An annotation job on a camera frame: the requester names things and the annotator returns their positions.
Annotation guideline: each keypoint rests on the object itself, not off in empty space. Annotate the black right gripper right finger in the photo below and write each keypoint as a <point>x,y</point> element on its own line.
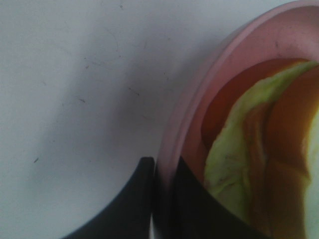
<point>187,211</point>

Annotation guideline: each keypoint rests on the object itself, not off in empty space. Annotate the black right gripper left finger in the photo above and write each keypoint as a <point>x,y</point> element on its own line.
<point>128,216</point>

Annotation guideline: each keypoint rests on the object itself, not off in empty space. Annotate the toy sandwich with lettuce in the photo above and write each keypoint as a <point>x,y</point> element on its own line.
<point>261,132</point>

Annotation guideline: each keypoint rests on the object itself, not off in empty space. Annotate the pink round plate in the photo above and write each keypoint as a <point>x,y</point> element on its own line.
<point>289,30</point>

